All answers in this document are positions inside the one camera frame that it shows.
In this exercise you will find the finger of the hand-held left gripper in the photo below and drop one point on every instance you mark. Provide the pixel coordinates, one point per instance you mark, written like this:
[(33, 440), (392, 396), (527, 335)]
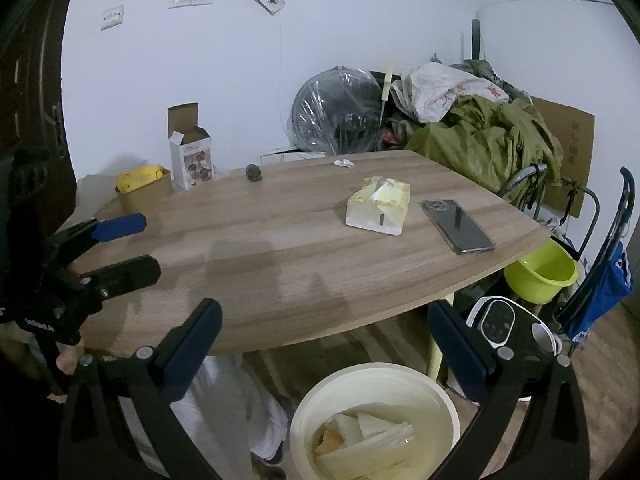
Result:
[(120, 225), (130, 275)]

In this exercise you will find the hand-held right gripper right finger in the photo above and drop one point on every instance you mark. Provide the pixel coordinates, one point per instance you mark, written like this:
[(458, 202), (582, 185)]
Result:
[(457, 352)]

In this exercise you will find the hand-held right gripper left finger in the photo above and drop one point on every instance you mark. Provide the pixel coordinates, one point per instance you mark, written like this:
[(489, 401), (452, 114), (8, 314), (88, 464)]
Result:
[(192, 347)]

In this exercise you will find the cream plastic bucket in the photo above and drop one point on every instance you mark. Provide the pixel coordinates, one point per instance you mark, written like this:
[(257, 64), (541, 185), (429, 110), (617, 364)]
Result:
[(440, 410)]

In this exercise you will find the person's left hand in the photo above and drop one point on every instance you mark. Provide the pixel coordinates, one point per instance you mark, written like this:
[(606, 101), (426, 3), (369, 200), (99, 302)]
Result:
[(69, 360)]

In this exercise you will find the pale yellow table leg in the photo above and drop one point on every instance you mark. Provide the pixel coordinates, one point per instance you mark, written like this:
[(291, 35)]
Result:
[(440, 330)]

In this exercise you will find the brown paper bowl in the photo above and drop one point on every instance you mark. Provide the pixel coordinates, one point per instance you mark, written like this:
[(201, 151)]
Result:
[(145, 197)]

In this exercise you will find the white tub with black lid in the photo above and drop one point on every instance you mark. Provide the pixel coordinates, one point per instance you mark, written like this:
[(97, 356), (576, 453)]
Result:
[(495, 322)]

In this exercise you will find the small crumpled yellow bag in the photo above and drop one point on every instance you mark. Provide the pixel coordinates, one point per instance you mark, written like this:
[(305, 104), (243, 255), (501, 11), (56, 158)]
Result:
[(140, 177)]

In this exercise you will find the person's grey trousers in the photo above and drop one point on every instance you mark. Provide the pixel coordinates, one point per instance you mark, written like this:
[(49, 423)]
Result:
[(215, 410)]

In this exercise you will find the white open product box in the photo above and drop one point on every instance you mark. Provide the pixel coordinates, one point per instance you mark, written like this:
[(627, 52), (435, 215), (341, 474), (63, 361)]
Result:
[(192, 160)]

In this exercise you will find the green plastic basin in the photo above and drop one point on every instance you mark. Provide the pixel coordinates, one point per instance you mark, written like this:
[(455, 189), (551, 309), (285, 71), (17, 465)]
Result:
[(542, 272)]

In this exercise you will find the grey smartphone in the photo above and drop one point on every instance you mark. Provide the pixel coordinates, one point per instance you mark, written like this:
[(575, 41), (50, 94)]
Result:
[(457, 227)]

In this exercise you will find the dark shoe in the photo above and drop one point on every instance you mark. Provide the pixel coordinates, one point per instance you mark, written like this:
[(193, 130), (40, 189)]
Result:
[(274, 454)]

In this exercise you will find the small green figurine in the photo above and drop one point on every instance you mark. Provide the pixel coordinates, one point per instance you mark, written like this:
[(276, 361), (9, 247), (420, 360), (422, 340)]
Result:
[(253, 173)]

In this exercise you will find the blue shopping trolley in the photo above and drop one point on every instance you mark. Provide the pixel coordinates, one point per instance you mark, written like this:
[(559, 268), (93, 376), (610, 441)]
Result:
[(600, 300)]

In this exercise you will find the pale yellow tissue pack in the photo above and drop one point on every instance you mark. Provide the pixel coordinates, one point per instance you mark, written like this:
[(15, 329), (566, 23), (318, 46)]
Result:
[(377, 207)]

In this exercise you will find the flat white box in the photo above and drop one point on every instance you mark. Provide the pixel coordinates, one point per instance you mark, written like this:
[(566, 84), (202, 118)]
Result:
[(280, 152)]

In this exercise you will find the dark brown door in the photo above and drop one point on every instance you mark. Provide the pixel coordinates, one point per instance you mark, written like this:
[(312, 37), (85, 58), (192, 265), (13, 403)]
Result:
[(30, 60)]

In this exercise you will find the olive green cloth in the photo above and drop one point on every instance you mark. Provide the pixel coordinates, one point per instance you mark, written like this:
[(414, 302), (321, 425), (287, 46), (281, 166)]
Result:
[(485, 145)]

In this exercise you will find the small white wrapper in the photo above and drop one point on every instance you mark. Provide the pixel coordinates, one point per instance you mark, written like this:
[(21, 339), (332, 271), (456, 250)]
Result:
[(344, 162)]

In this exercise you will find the brown cardboard sheet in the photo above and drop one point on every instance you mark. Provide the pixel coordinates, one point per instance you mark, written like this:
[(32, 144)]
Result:
[(575, 140)]

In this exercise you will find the fan wrapped in plastic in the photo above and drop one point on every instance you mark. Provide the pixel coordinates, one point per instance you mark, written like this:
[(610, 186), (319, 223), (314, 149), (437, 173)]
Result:
[(335, 110)]

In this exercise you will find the white plastic bag red print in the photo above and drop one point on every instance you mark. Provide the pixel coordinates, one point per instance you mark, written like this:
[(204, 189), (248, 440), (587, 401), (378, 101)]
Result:
[(445, 90)]

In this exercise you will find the pale yellow stick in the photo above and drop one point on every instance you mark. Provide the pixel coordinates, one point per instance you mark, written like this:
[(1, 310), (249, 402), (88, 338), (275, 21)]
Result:
[(387, 90)]

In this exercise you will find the black pole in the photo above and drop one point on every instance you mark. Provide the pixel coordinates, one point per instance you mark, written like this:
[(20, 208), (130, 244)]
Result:
[(479, 40)]

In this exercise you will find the metal chair frame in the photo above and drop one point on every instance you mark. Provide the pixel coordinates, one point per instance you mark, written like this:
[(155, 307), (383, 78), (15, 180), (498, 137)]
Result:
[(575, 195)]

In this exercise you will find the white wall switch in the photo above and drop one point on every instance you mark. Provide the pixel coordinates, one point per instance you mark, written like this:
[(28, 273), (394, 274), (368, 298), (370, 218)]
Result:
[(112, 16)]

